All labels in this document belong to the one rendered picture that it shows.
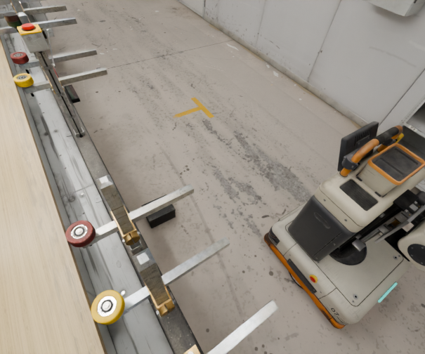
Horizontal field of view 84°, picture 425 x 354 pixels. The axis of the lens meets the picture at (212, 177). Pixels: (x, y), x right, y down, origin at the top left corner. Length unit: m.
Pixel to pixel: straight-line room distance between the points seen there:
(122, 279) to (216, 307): 0.75
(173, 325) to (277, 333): 0.90
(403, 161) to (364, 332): 1.08
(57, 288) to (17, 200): 0.36
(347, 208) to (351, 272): 0.59
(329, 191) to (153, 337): 0.91
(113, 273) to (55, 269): 0.30
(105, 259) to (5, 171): 0.49
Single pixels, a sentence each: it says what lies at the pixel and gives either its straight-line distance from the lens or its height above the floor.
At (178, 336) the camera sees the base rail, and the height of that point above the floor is 0.70.
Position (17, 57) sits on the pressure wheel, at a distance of 1.84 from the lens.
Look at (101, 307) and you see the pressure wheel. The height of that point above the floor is 0.90.
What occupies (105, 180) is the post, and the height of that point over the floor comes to 1.14.
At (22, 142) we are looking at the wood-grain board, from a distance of 1.24.
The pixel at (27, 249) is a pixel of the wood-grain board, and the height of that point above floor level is 0.90.
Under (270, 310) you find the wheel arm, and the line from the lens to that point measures 0.85.
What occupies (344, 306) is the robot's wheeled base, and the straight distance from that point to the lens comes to 1.60.
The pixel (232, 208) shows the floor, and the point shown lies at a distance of 1.91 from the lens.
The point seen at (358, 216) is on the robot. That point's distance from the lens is 1.17.
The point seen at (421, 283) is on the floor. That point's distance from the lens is 2.30.
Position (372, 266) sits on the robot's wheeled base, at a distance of 1.76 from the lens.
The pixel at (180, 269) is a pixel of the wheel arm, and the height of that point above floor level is 0.82.
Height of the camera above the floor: 1.63
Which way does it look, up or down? 52 degrees down
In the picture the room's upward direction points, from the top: 7 degrees clockwise
